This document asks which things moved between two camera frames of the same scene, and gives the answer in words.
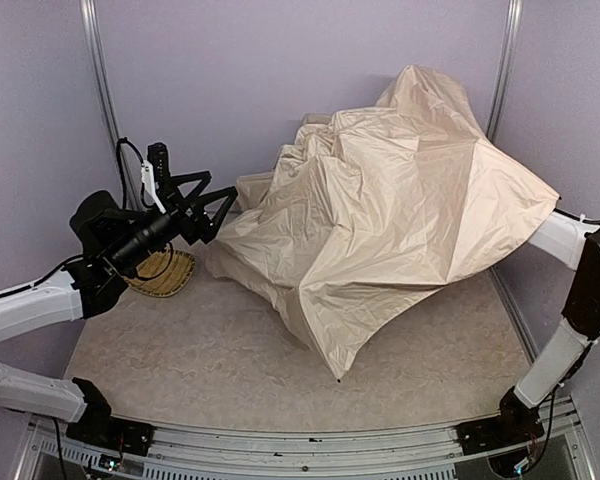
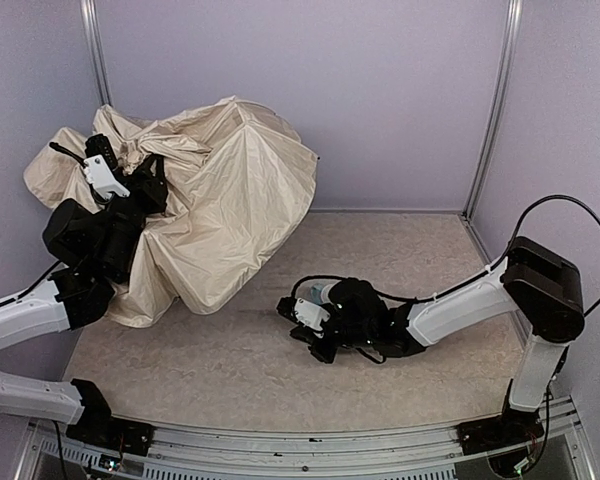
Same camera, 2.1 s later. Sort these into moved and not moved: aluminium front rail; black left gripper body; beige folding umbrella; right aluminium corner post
Moved: black left gripper body; beige folding umbrella
Not moved: right aluminium corner post; aluminium front rail
